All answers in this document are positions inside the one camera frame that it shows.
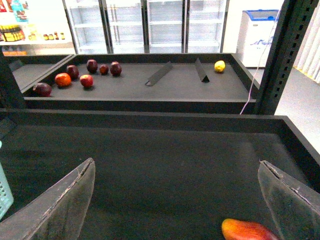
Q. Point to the black perforated shelf post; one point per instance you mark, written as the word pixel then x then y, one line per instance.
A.
pixel 293 21

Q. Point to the black lower display tray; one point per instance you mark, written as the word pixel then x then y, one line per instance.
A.
pixel 158 176

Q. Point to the light green plastic basket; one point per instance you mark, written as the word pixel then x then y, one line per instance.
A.
pixel 6 197

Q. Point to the orange red apple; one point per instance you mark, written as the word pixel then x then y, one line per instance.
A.
pixel 63 80

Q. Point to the black left side tray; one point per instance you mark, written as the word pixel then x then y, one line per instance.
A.
pixel 27 69

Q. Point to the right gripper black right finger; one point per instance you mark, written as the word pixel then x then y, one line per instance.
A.
pixel 294 207

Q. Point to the black upper display tray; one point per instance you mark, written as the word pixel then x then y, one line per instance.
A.
pixel 233 91

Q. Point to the white grocery shelf with bottles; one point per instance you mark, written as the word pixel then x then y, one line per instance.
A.
pixel 35 27

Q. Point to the yellow lemon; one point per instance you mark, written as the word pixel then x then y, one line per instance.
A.
pixel 219 66

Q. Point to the white blue chest freezer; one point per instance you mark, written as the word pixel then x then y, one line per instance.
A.
pixel 256 33

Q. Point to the dark red apple front left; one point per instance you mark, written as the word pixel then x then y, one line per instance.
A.
pixel 42 89

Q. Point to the black divider strip right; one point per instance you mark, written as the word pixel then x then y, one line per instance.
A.
pixel 201 72

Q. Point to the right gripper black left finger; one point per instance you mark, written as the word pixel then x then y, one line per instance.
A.
pixel 58 213

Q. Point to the small dark red apple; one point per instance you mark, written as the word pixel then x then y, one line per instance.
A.
pixel 104 69

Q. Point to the glass door refrigerator row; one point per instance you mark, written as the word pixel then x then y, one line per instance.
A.
pixel 147 26

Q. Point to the orange red mango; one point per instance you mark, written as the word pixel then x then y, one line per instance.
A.
pixel 233 229

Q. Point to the dark red apple back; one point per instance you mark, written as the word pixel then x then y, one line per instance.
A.
pixel 92 66

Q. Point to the dark red apple right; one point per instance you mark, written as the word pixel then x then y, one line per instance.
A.
pixel 115 69

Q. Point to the black divider strip left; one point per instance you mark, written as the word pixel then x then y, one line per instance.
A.
pixel 153 79

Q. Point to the black divider strip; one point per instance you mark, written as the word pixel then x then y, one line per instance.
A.
pixel 153 79
pixel 201 72

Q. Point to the black display tray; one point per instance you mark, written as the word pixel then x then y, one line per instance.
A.
pixel 233 91
pixel 158 176

